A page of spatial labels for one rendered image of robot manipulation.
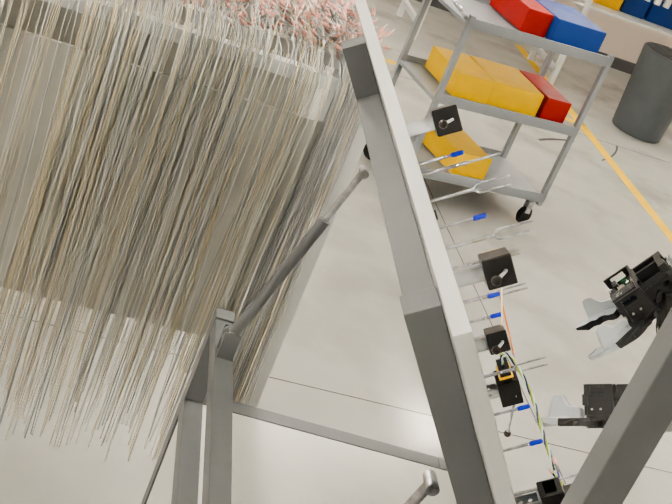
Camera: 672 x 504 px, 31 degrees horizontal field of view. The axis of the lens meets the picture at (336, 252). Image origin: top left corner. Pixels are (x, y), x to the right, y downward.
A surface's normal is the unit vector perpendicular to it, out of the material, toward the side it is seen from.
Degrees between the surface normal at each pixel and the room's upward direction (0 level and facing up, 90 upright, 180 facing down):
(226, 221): 90
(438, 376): 90
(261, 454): 0
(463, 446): 90
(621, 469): 90
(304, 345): 0
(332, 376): 0
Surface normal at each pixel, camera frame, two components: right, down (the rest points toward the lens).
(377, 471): 0.36, -0.84
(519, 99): 0.26, 0.51
